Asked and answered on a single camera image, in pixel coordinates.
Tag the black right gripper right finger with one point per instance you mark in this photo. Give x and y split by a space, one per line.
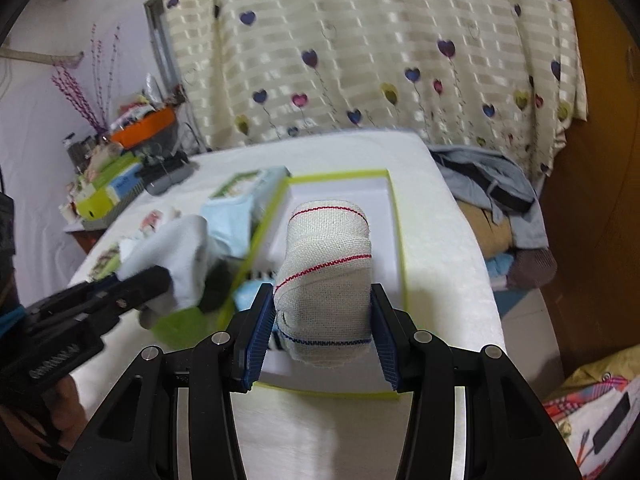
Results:
391 341

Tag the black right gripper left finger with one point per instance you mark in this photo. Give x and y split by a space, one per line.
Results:
251 330

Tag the white elastic bandage roll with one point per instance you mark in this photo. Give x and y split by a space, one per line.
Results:
322 289

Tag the grey mesh cloth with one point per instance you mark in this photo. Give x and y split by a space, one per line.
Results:
182 247

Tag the blue surgical face mask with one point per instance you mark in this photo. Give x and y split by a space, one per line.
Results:
229 230

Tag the person's left hand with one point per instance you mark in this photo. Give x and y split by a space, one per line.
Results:
67 415

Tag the white table cover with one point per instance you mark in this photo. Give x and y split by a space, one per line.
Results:
446 277

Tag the wet wipes pack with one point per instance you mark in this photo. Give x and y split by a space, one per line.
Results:
256 187

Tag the green rimmed white box lid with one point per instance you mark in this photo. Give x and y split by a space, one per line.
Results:
373 193

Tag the lime green box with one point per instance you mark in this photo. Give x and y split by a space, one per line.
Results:
94 204

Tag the pile of clothes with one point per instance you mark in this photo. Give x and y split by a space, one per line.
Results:
503 209

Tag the blue tissue pack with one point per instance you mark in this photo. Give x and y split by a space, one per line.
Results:
124 183

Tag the white green flat box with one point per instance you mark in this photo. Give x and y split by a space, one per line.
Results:
115 168

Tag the colourful printed bag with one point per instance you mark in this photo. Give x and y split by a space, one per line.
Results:
595 421

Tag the orange storage box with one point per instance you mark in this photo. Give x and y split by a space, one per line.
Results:
143 130

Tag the pink branch decoration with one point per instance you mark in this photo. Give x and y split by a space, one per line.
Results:
92 102

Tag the wooden wardrobe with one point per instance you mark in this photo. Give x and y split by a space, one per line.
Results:
591 201

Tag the cream heart pattern curtain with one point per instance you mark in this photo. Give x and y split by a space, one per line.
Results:
499 74

